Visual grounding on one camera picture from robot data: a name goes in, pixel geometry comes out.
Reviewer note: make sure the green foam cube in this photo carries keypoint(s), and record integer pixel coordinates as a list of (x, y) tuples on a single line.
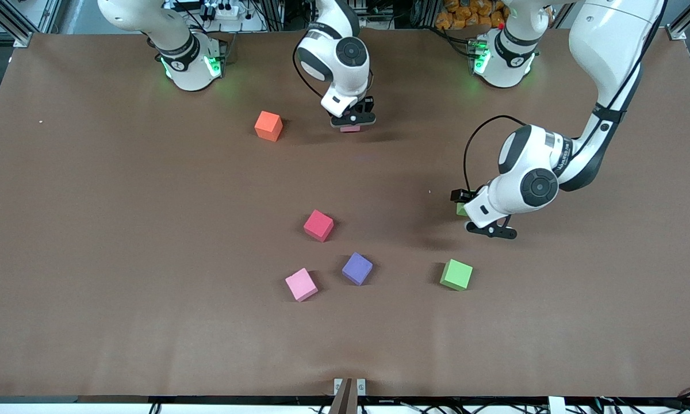
[(456, 274), (462, 210)]

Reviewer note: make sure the pink foam cube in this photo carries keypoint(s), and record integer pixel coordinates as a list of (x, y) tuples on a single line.
[(301, 284), (350, 129)]

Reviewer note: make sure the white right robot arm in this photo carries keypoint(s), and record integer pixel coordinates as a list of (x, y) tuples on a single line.
[(187, 69)]

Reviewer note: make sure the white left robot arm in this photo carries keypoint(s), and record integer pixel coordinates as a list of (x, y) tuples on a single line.
[(609, 52)]

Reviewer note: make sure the orange foam cube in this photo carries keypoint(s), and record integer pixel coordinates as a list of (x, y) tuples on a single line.
[(268, 125)]

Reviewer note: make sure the grey metal equipment rack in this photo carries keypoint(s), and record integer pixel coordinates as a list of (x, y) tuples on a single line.
[(371, 8)]

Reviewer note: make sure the red foam cube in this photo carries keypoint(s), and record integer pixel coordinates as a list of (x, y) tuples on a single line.
[(318, 225)]

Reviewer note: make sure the purple foam cube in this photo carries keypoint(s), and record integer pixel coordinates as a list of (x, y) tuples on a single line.
[(357, 268)]

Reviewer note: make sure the orange packaged goods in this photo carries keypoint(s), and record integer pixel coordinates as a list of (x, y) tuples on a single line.
[(466, 14)]

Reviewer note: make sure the white power strip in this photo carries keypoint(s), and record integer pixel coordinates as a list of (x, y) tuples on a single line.
[(227, 10)]

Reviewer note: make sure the white edge bracket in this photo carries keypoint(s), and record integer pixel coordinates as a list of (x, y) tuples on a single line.
[(556, 406)]

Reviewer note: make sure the small metal table bracket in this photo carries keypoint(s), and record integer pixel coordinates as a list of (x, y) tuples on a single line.
[(338, 385)]

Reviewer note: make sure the aluminium frame post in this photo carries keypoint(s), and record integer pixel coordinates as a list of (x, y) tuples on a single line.
[(20, 39), (685, 22)]

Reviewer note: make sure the white table frame rail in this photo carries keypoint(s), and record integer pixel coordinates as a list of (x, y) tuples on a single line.
[(236, 409)]

